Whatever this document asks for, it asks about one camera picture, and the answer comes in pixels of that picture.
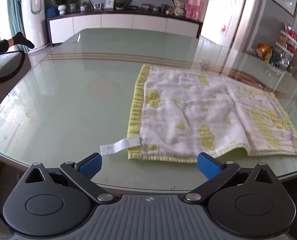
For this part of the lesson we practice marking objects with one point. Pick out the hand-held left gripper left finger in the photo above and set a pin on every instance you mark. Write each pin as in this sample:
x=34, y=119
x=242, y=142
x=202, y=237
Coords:
x=92, y=163

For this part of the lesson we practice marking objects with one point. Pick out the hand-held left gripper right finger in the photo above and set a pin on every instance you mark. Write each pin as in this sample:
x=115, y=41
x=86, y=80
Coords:
x=208, y=165

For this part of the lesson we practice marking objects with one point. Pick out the white and yellow towel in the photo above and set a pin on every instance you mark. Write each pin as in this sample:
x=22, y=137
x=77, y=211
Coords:
x=188, y=110

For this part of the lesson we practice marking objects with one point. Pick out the white snack rack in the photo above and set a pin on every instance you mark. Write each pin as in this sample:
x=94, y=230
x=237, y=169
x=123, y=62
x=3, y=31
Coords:
x=287, y=42

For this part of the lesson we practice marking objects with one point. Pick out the grey sofa with black trim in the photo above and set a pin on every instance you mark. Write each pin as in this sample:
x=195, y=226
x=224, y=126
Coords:
x=3, y=67

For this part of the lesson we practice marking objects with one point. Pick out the white tv cabinet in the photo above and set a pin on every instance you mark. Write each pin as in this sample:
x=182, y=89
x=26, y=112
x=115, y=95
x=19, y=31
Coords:
x=118, y=23

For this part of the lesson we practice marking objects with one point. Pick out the white floor air conditioner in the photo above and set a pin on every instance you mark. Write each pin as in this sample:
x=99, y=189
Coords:
x=36, y=30

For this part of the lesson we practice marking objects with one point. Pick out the white door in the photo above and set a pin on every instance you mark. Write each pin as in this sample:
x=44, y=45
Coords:
x=221, y=12

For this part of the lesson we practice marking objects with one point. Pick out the blue storage box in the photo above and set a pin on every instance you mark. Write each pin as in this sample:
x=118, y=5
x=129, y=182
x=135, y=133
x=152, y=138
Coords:
x=52, y=12

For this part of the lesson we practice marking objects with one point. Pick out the small potted plant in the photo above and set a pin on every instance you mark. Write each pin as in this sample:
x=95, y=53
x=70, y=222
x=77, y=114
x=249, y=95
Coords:
x=83, y=6

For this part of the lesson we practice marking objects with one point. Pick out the pink gift box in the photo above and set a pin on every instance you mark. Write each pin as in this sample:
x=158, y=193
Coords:
x=193, y=7

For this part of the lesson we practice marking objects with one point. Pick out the potted plant in grey pot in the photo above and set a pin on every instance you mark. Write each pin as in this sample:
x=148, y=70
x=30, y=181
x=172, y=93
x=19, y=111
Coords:
x=73, y=5

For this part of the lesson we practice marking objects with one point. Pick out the potted plant in white pot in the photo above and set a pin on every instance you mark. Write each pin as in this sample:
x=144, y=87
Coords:
x=61, y=2

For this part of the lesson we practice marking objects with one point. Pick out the yellow flower plant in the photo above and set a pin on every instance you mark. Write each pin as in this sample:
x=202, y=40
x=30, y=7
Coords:
x=120, y=1

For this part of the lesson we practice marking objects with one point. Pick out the teal curtain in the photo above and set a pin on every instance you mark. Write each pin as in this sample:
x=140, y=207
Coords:
x=13, y=10

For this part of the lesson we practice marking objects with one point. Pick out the small photo frame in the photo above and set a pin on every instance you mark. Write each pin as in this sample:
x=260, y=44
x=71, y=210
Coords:
x=97, y=5

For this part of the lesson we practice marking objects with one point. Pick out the white photo frame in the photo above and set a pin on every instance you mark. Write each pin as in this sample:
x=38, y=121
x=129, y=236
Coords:
x=109, y=3

